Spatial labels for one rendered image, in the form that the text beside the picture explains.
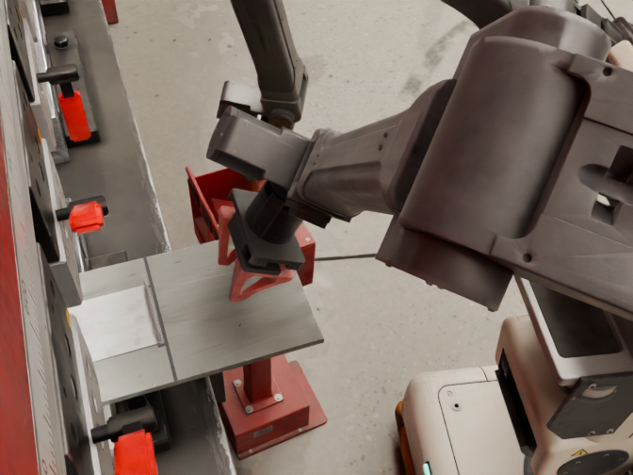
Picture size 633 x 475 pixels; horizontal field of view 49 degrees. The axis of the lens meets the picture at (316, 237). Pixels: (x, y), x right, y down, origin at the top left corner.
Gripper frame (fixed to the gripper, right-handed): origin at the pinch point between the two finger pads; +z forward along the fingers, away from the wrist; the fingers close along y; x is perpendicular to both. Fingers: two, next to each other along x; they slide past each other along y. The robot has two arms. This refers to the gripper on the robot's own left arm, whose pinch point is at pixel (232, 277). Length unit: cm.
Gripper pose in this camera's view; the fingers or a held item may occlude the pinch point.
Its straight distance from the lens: 81.3
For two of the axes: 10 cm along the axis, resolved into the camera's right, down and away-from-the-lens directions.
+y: 3.2, 7.4, -6.0
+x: 8.0, 1.2, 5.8
